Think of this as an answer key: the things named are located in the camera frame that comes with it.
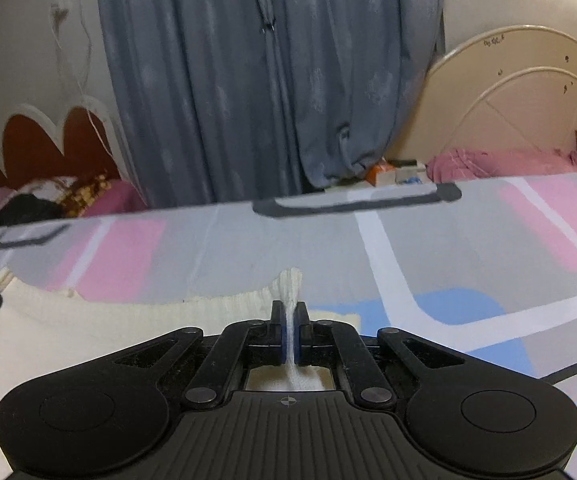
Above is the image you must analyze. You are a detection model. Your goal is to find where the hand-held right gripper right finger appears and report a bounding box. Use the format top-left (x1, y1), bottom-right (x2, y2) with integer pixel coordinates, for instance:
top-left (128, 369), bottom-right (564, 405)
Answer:
top-left (293, 302), bottom-right (464, 408)

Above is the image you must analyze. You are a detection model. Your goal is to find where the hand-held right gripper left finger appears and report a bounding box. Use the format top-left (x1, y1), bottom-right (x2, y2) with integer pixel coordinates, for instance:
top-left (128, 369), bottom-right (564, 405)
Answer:
top-left (111, 301), bottom-right (288, 408)

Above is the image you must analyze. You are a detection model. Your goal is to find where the cream knit sweater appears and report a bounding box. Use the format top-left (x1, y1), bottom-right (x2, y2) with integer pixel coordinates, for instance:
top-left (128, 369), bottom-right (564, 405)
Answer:
top-left (0, 267), bottom-right (362, 480)

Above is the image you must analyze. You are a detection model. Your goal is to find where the dark cloth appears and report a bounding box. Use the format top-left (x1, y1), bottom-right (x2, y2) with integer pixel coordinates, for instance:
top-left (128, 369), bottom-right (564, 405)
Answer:
top-left (0, 195), bottom-right (69, 228)

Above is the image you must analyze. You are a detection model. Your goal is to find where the floral patterned cloth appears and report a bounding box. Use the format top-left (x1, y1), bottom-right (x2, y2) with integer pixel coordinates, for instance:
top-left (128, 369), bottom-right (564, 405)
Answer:
top-left (53, 175), bottom-right (119, 211)

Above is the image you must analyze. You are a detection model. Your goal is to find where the red scalloped headboard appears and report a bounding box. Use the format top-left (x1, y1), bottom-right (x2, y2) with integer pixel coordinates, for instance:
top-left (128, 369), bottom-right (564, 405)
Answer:
top-left (0, 102), bottom-right (134, 188)

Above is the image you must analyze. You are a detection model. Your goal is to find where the orange box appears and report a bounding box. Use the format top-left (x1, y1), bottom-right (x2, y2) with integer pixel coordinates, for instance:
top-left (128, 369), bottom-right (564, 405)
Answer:
top-left (366, 157), bottom-right (395, 186)

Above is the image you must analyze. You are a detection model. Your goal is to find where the grey pink patterned bed sheet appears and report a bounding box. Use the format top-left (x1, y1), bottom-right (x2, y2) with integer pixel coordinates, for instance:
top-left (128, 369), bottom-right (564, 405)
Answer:
top-left (0, 172), bottom-right (577, 461)

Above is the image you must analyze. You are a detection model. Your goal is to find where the white blue box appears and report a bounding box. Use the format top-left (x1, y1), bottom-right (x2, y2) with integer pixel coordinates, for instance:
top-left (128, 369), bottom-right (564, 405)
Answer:
top-left (393, 162), bottom-right (427, 186)

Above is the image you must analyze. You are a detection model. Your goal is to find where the pink blanket roll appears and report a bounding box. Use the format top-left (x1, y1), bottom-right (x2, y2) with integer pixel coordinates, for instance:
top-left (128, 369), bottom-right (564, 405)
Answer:
top-left (426, 147), bottom-right (577, 183)

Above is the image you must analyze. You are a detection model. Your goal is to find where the grey-blue curtain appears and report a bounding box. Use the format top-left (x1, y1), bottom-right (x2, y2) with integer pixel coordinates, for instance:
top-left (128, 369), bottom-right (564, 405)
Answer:
top-left (93, 0), bottom-right (444, 208)

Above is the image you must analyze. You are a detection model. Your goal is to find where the cream arched headboard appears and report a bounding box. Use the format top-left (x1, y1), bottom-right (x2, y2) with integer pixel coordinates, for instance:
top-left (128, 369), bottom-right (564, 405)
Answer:
top-left (389, 25), bottom-right (577, 161)

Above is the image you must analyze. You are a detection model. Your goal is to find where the white cable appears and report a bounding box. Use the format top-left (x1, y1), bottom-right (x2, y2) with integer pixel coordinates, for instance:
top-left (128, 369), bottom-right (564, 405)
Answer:
top-left (53, 0), bottom-right (114, 156)

